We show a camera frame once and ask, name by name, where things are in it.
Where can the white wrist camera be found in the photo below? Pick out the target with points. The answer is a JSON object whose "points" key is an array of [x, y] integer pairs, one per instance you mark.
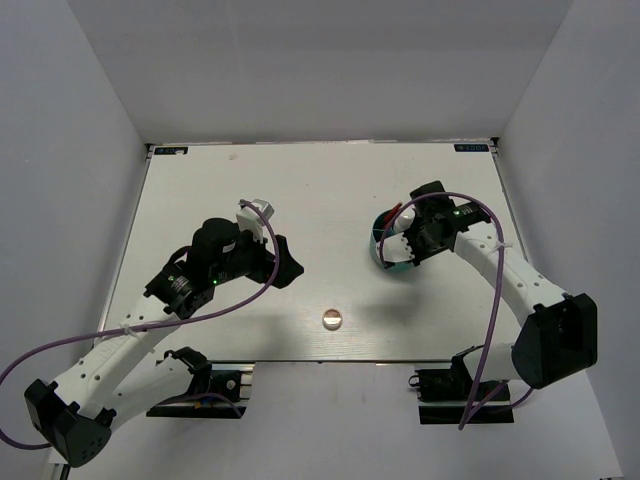
{"points": [[396, 250], [251, 217]]}

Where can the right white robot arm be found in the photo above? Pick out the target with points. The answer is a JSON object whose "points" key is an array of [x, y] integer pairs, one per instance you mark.
{"points": [[558, 331]]}

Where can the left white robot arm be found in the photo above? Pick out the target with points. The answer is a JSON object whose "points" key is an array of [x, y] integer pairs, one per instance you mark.
{"points": [[80, 409]]}

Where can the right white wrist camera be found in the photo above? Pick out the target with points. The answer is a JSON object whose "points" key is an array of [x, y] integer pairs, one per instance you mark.
{"points": [[396, 250]]}

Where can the red lip gloss tube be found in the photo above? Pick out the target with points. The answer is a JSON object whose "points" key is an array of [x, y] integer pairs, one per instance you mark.
{"points": [[391, 213]]}

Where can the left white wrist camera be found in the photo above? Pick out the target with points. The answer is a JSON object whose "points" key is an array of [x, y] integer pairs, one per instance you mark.
{"points": [[251, 217]]}

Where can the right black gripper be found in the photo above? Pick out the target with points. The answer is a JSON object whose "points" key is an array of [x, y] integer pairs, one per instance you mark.
{"points": [[409, 235]]}

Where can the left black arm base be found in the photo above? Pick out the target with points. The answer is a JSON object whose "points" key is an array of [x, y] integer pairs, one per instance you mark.
{"points": [[225, 396]]}

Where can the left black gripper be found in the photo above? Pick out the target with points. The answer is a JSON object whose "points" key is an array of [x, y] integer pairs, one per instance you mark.
{"points": [[288, 267]]}

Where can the blue corner label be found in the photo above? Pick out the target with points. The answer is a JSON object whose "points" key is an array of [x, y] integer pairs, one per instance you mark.
{"points": [[471, 147], [171, 150]]}

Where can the teal round organizer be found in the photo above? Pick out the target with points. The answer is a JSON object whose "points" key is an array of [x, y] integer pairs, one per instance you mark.
{"points": [[377, 231]]}

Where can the left blue corner label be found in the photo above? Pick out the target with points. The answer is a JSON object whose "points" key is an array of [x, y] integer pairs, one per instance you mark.
{"points": [[171, 150]]}

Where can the right blue corner label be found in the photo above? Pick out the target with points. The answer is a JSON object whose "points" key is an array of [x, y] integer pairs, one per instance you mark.
{"points": [[471, 147]]}

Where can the white lotion bottle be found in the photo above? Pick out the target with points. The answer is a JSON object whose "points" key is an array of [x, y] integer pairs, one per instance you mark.
{"points": [[402, 222]]}

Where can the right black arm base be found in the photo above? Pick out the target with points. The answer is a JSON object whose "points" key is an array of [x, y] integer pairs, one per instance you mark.
{"points": [[442, 398]]}

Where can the round beige powder compact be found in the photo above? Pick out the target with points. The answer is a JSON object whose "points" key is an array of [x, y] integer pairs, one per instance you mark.
{"points": [[332, 319]]}

